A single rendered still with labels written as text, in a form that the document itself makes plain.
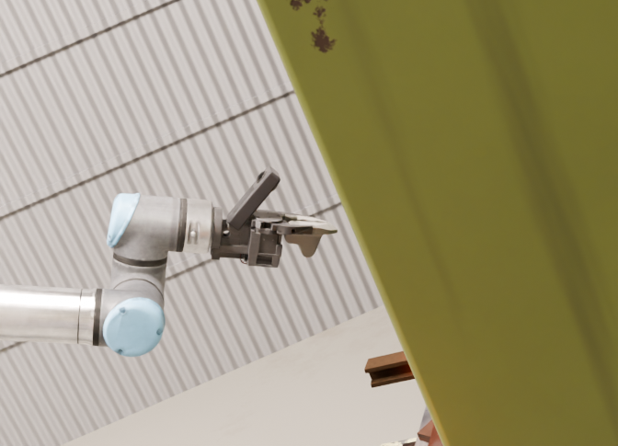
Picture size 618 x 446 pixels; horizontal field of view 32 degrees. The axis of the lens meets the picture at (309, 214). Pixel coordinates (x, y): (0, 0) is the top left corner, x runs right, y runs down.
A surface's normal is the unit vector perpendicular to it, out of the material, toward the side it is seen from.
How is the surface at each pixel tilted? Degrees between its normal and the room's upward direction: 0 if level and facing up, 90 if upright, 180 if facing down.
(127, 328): 92
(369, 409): 0
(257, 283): 90
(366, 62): 90
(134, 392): 90
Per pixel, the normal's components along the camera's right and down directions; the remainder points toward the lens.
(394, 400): -0.38, -0.87
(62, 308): 0.17, -0.32
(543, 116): -0.25, 0.41
